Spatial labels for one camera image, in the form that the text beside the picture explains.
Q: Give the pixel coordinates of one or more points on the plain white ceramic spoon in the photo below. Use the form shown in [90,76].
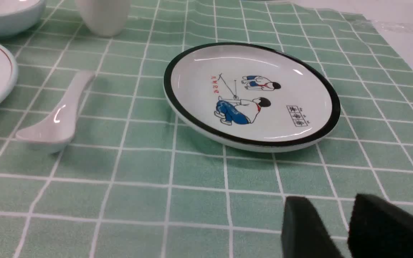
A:
[57,129]

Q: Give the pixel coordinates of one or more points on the black-rimmed white cup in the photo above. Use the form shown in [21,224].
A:
[104,18]

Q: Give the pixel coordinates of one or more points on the black-rimmed cartoon plate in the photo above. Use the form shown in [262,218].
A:
[251,97]

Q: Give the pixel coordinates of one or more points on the pale blue shallow bowl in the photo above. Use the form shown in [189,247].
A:
[17,16]

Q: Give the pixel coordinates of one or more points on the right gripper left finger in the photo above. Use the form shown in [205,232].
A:
[304,234]

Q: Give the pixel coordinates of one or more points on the green checked tablecloth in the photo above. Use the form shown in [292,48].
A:
[136,182]

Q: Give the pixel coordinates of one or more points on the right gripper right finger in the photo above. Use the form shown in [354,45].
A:
[379,229]

